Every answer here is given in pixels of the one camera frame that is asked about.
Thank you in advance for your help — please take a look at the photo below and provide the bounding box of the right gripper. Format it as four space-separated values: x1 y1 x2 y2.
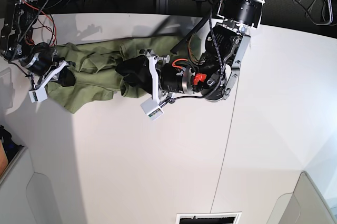
18 47 76 90

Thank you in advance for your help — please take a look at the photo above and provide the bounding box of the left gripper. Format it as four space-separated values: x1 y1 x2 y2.
116 49 196 107

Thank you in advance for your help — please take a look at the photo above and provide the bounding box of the green t-shirt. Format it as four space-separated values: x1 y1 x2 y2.
45 35 182 114

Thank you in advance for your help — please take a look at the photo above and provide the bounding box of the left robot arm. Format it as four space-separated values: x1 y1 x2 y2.
116 0 265 107

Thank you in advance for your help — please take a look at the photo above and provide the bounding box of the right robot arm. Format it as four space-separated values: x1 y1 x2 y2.
1 0 75 87

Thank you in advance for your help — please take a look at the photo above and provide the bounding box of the grey chair left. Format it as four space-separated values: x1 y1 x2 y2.
1 147 62 223

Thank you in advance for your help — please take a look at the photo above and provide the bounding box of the grey chair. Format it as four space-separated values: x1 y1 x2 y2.
1 147 62 223
267 171 336 224

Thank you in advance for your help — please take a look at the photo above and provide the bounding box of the white floor vent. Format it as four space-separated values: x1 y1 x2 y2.
175 212 242 224

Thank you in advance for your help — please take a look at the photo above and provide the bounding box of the grey chair right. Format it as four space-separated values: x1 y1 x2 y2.
267 171 336 224

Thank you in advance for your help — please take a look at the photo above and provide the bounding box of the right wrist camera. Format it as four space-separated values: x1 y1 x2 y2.
28 87 48 103

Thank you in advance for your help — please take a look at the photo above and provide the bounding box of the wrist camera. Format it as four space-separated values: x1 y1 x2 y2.
141 98 164 121
28 87 48 103

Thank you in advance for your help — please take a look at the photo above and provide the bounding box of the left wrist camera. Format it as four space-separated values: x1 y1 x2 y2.
141 98 164 121

